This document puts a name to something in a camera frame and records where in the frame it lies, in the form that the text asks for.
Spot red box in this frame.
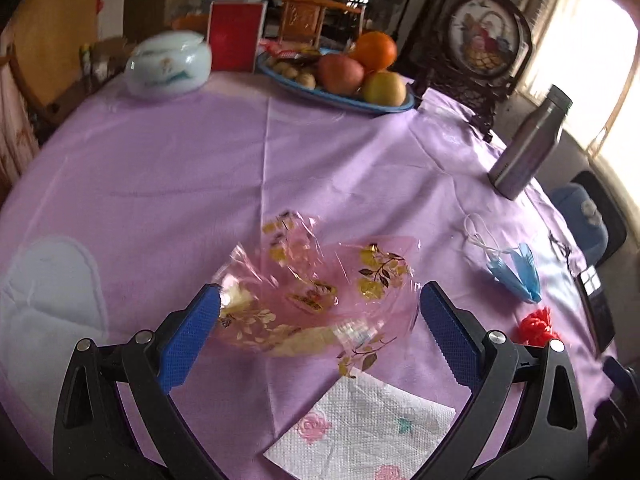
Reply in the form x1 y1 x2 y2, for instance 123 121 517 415
207 1 267 73

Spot pile of walnuts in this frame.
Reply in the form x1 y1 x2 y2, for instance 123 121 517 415
267 57 318 90

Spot beige curtain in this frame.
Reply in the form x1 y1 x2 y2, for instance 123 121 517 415
517 0 568 101

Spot carved wooden chair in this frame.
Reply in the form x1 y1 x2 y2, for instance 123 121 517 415
247 0 366 51

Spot red apple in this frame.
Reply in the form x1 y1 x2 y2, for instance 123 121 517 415
317 54 366 95

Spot purple tablecloth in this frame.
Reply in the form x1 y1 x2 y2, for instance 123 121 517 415
0 67 618 480

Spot white ceramic lidded jar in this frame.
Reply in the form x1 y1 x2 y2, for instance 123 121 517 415
125 30 213 97

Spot blue cap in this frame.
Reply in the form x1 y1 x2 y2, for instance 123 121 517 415
550 183 610 266

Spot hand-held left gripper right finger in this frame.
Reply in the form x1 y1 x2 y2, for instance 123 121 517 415
412 281 588 480

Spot floral paper napkin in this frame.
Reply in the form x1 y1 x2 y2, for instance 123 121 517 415
263 370 457 480

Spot black smartphone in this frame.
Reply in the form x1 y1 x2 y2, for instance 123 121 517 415
575 265 617 352

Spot yellow pear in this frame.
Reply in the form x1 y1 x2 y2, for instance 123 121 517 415
362 71 408 107

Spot round decorative plate on stand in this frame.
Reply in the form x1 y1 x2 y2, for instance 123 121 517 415
415 0 536 141

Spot red plastic object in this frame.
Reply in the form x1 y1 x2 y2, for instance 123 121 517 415
516 306 556 347

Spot blue fruit plate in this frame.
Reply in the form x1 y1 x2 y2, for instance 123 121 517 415
256 49 416 113

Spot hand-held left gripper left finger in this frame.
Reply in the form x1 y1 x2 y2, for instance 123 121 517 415
52 282 223 480

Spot pink floral cellophane bag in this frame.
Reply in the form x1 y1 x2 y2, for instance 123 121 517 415
210 210 421 378

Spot orange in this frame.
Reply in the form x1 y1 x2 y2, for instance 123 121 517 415
350 31 398 72

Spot blue face mask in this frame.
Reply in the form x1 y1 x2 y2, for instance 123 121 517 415
462 212 543 305

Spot wooden door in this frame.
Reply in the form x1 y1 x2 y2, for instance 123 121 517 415
10 0 106 106

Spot stainless steel bottle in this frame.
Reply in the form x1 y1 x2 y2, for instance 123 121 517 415
487 85 573 201

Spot black chair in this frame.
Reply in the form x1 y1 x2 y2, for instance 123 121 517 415
570 170 628 266

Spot red snack packet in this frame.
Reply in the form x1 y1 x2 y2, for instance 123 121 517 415
260 42 321 63

